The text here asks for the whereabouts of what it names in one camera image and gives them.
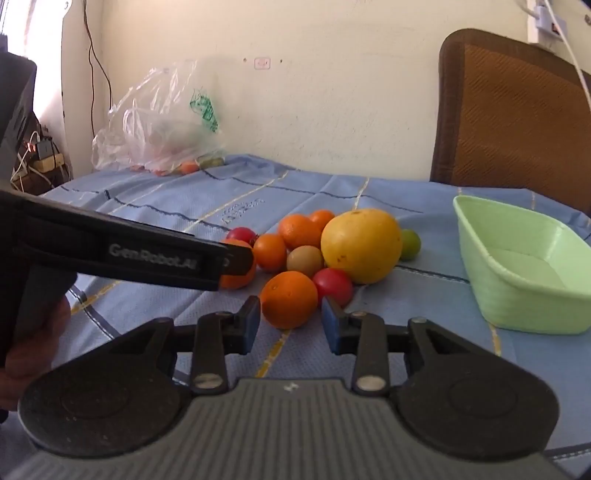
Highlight small back tangerine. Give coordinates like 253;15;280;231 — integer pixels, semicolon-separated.
308;209;335;231

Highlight brown woven chair mat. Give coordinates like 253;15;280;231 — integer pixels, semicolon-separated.
430;29;590;213

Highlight light green plastic basket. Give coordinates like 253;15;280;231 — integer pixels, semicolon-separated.
453;195;590;335

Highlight small orange tangerine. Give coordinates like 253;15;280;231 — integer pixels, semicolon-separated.
252;233;287;273

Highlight clear plastic bag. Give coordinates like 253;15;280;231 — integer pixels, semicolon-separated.
91;61;224;176

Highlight green fruit by bag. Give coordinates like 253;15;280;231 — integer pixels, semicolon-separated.
197;157;224;170

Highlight red tomato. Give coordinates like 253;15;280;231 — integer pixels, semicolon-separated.
226;227;259;246
312;268;353;307

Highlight wall sticker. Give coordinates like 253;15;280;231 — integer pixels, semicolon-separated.
253;57;271;70

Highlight large yellow grapefruit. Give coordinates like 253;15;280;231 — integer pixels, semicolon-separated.
321;208;402;285

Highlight cluttered side items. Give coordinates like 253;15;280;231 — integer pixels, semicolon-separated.
10;130;71;195

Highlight person's left hand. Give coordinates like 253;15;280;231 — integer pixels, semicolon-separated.
1;297;71;411

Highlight orange fruit by bag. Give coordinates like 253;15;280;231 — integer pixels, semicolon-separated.
179;161;199;175

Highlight white power cable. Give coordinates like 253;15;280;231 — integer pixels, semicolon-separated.
542;0;591;112

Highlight black wall cable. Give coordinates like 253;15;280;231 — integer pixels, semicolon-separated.
81;0;113;139

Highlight large orange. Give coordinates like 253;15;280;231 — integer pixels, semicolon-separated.
259;271;318;330

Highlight medium orange mandarin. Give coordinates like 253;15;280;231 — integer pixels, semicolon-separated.
277;214;322;251

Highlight green lime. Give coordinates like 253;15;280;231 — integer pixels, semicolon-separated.
400;229;422;261

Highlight brown kiwi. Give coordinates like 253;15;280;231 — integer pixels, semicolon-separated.
287;245;325;278

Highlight blue checked tablecloth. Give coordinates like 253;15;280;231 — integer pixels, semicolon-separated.
43;157;590;466

